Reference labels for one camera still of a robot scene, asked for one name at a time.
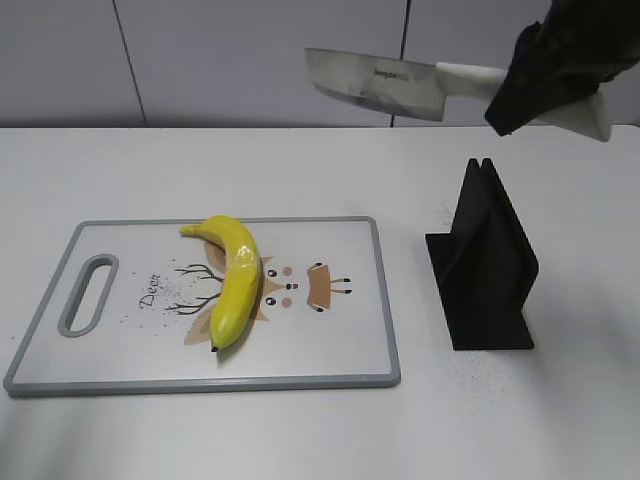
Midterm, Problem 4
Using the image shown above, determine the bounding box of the yellow plastic banana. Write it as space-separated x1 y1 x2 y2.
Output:
179 215 262 353

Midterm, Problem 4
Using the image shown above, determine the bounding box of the black knife stand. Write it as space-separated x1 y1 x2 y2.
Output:
425 158 539 351

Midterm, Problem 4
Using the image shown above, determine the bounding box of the white grey-rimmed cutting board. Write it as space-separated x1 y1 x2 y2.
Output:
4 216 401 398

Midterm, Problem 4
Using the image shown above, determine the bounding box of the cleaver knife with white handle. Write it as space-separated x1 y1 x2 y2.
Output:
305 48 612 142

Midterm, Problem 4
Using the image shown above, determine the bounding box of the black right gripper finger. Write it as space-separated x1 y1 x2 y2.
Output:
485 0 639 136

